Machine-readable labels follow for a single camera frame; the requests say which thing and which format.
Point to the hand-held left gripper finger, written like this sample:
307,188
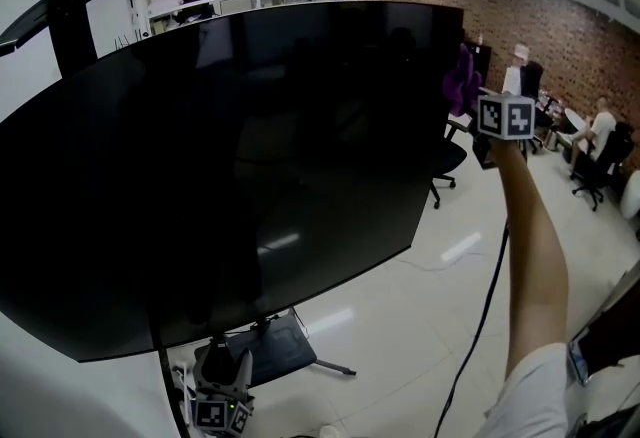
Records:
202,368
245,368

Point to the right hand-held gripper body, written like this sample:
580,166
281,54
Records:
505,118

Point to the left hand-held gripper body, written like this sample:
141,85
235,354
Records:
210,413

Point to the purple cloth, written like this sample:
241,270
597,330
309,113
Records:
462,81

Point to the large black screen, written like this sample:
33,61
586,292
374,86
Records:
225,166

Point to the person's right forearm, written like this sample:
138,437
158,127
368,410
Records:
532,251

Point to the black screen stand base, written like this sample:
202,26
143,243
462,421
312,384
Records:
280,346

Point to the black cabinet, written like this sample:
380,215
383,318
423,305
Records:
481,66

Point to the white round table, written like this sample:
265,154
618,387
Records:
575,118

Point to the black office chair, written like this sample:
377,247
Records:
447,158
607,161

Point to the person's white right shoe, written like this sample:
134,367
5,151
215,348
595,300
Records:
331,431

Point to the white chair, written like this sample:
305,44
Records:
632,196

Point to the person's white shirt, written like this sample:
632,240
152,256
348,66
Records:
530,401

